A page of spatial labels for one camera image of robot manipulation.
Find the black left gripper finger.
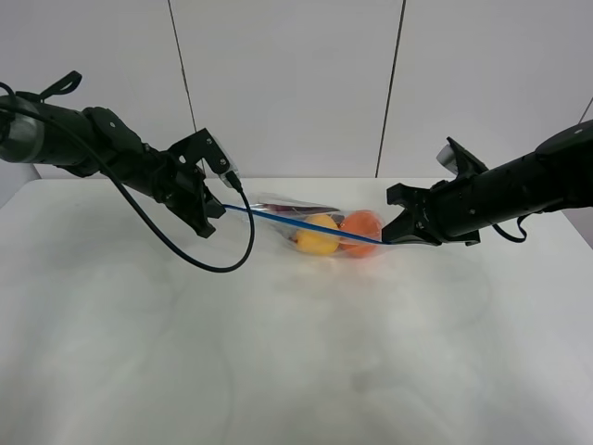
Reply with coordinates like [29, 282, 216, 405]
[199, 183, 226, 219]
[173, 199, 216, 238]

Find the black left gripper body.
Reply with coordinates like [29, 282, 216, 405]
[138, 149, 206, 218]

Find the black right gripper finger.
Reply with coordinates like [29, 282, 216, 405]
[386, 184, 430, 209]
[381, 209, 440, 246]

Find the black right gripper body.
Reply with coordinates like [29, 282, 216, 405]
[405, 179, 482, 246]

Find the clear zip bag blue seal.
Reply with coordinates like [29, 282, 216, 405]
[225, 194, 388, 259]

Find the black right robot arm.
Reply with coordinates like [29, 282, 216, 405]
[381, 121, 592, 247]

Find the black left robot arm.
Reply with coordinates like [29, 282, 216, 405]
[1, 71, 232, 238]

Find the orange fruit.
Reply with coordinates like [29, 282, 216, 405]
[340, 210, 383, 259]

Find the yellow fruit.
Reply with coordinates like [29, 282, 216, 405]
[295, 214, 339, 256]

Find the black camera cable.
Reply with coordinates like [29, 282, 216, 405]
[0, 82, 255, 273]

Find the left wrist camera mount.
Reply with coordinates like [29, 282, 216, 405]
[167, 128, 243, 191]

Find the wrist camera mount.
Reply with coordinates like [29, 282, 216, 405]
[436, 137, 488, 179]
[167, 128, 243, 191]

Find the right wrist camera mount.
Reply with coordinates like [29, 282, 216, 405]
[436, 137, 488, 179]

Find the blue cable on right arm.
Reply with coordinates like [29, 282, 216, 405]
[490, 210, 546, 244]

